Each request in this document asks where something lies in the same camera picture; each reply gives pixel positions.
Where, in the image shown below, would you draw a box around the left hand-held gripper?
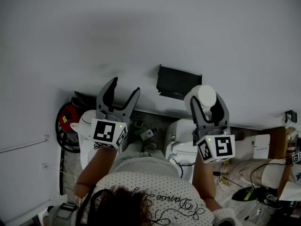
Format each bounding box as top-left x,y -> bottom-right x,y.
90,76 -> 141,150

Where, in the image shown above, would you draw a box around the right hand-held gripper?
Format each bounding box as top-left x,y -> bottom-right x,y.
189,92 -> 236,164

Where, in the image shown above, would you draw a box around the person's left forearm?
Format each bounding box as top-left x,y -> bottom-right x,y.
75,146 -> 118,195

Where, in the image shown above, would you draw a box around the person's right forearm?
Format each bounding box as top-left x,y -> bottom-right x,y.
191,154 -> 223,209

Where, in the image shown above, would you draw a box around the beige trousers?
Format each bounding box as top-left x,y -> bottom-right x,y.
117,141 -> 165,167

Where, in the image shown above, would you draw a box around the brown cardboard box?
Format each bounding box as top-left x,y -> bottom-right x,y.
268,127 -> 292,160

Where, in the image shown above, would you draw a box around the dotted white shirt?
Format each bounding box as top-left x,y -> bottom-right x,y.
43,156 -> 243,226

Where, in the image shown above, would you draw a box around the black wall paper holder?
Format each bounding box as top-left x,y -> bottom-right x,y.
156,64 -> 203,101
284,110 -> 298,124

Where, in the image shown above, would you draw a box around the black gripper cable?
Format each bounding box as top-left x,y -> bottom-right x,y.
171,157 -> 195,178

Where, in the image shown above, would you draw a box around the thin wall cable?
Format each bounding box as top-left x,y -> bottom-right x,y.
0,135 -> 50,153

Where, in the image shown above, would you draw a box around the gray shoulder strap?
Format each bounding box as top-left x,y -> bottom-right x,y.
48,202 -> 78,226

